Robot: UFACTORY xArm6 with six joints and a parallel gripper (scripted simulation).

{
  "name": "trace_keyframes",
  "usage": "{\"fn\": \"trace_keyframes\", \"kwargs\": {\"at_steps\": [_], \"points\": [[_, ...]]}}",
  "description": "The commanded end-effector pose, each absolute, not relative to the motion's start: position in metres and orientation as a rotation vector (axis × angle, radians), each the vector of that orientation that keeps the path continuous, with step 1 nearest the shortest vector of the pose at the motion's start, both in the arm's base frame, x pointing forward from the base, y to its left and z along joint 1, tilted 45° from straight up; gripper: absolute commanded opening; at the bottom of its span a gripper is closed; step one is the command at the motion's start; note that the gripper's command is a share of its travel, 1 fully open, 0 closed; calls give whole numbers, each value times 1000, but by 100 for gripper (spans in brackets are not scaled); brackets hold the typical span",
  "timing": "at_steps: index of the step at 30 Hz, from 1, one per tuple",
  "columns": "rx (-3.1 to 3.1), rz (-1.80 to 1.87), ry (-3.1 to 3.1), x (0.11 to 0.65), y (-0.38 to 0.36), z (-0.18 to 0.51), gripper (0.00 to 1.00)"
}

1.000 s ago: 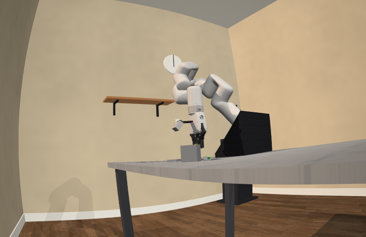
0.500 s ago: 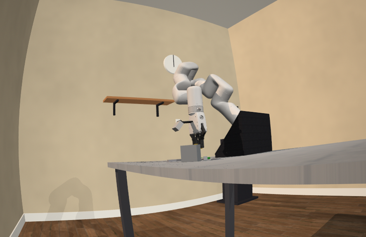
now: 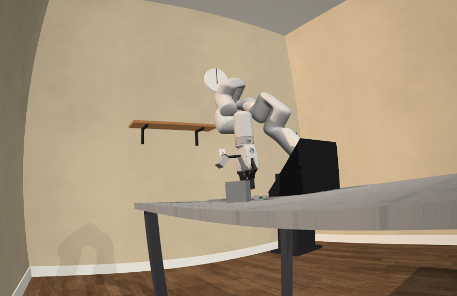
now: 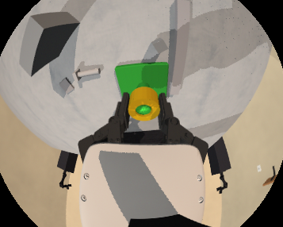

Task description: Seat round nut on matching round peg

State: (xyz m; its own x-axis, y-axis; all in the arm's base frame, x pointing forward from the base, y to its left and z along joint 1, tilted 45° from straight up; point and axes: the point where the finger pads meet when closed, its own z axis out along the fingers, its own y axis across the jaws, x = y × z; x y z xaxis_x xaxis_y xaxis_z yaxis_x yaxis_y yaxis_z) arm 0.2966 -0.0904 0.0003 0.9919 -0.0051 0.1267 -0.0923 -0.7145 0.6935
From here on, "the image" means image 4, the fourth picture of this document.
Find yellow round nut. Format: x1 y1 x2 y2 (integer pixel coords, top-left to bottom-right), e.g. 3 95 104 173
128 87 160 121

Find green flat plate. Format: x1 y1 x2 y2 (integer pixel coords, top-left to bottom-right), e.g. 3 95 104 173
115 62 169 115

